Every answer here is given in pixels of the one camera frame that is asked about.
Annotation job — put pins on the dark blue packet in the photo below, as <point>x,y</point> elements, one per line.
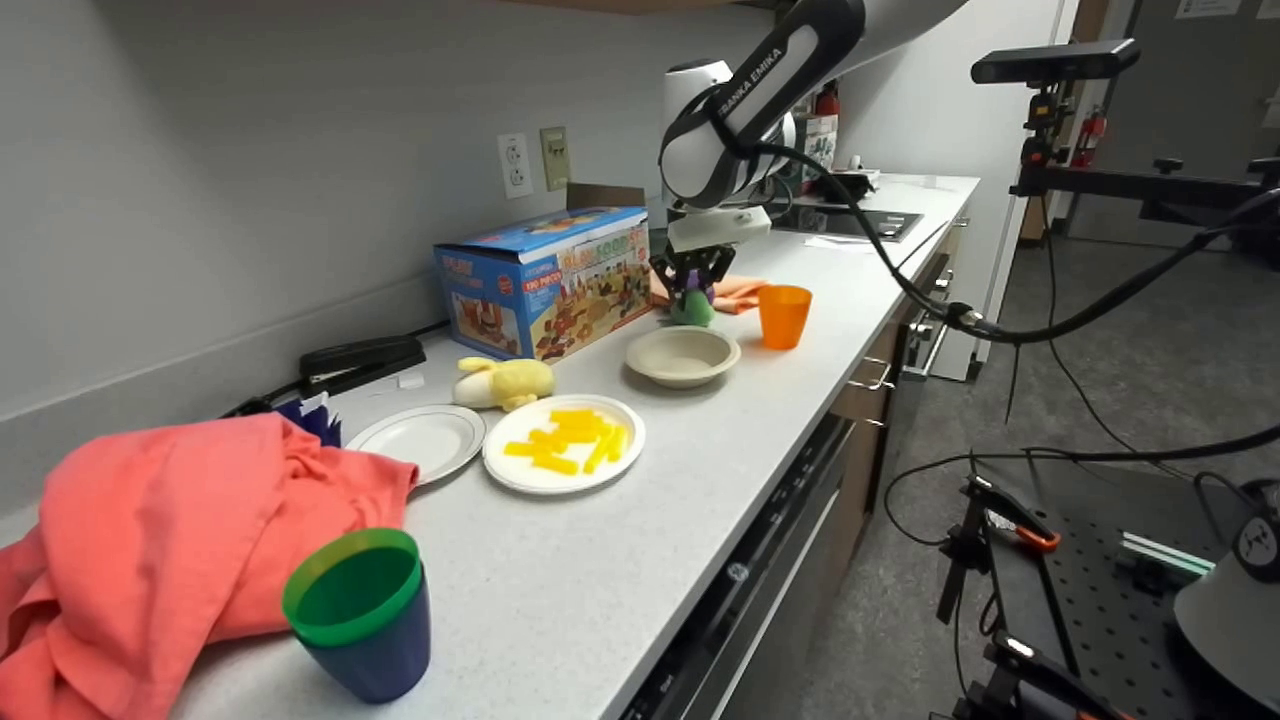
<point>313,416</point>

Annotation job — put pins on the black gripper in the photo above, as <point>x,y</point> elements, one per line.
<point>689,271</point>

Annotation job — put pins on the black sink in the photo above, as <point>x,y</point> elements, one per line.
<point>844,223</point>

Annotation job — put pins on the green and blue stacked cups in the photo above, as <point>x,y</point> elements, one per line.
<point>362,610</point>

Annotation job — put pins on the orange plastic cup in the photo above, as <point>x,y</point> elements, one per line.
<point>783,312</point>

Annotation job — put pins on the black stapler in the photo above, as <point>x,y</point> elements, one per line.
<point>348,364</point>

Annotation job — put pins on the black tripod stand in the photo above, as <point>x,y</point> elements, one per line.
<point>1172,150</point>

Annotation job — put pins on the wall power outlet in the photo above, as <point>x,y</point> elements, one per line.
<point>516,166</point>

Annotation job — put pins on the red fire extinguisher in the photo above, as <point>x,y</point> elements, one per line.
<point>821,132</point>

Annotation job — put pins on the small empty white plate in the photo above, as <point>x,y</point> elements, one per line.
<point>437,443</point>

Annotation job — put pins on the yellow plush toy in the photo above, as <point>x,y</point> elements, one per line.
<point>500,381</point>

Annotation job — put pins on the white plate with yellow pieces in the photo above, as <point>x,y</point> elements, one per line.
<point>562,447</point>

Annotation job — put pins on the play food set box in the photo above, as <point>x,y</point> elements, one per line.
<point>551,286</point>

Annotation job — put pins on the black camera on stand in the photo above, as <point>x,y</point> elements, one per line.
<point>1056,61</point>

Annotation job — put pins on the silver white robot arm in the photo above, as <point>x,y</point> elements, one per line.
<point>718,136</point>

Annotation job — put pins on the coral red towel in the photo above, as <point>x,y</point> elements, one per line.
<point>155,545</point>

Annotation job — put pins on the beige plate bowl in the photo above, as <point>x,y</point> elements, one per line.
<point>683,359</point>

